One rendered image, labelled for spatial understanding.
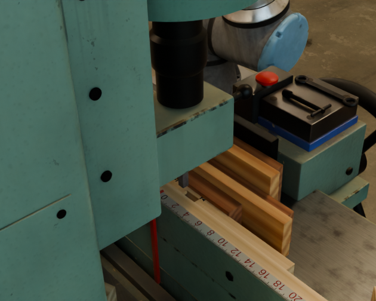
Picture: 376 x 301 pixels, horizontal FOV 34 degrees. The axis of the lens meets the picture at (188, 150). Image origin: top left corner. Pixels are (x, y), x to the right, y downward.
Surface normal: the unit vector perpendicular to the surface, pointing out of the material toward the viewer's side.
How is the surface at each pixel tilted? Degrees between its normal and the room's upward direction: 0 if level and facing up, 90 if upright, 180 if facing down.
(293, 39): 94
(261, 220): 90
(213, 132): 90
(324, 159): 90
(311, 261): 0
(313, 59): 0
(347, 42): 0
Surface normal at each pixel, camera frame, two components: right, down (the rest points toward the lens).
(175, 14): -0.01, 0.59
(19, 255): 0.65, 0.43
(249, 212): -0.76, 0.40
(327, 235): -0.03, -0.80
